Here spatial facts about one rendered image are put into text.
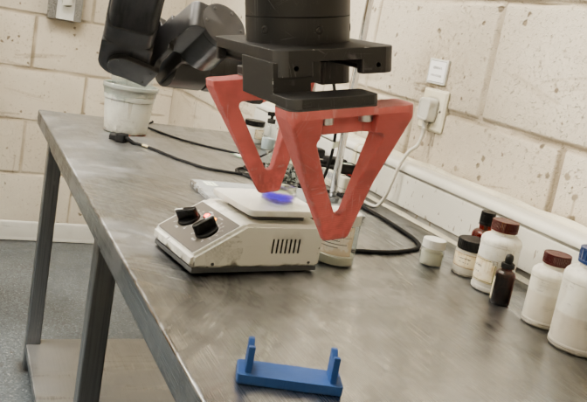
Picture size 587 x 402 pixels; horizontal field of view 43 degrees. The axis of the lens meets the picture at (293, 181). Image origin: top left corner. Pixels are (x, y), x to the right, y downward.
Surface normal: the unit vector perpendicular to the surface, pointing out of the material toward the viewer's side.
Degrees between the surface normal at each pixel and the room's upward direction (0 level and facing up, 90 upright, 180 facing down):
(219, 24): 54
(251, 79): 101
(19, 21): 90
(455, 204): 90
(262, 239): 90
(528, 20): 90
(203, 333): 0
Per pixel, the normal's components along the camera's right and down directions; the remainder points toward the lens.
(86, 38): 0.39, 0.24
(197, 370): 0.18, -0.97
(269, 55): -0.92, 0.11
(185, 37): -0.04, 0.88
